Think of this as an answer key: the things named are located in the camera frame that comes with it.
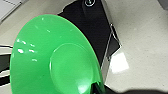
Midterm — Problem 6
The round ringed base button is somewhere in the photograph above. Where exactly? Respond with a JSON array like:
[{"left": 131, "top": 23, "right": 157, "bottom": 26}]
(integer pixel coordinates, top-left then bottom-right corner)
[{"left": 84, "top": 0, "right": 98, "bottom": 8}]

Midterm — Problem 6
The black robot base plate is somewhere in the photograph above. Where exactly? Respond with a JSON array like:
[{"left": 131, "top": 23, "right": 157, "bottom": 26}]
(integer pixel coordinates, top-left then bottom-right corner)
[{"left": 58, "top": 0, "right": 121, "bottom": 83}]

